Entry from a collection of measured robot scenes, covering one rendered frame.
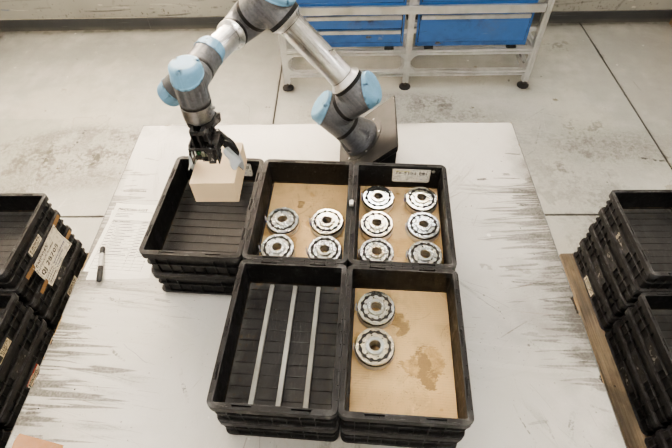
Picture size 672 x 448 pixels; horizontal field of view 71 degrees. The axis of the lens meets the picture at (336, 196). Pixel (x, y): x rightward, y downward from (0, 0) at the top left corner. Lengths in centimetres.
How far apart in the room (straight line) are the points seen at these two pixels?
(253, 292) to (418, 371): 51
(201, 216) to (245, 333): 46
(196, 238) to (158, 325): 28
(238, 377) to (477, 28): 264
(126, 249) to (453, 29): 238
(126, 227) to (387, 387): 108
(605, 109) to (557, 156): 63
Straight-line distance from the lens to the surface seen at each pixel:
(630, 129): 358
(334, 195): 160
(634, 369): 218
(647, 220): 231
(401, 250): 147
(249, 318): 138
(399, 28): 325
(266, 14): 151
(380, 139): 171
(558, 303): 165
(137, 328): 162
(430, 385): 130
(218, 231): 157
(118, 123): 353
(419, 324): 136
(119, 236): 184
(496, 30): 337
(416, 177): 160
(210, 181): 131
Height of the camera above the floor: 204
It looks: 49 degrees down
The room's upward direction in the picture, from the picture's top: 2 degrees counter-clockwise
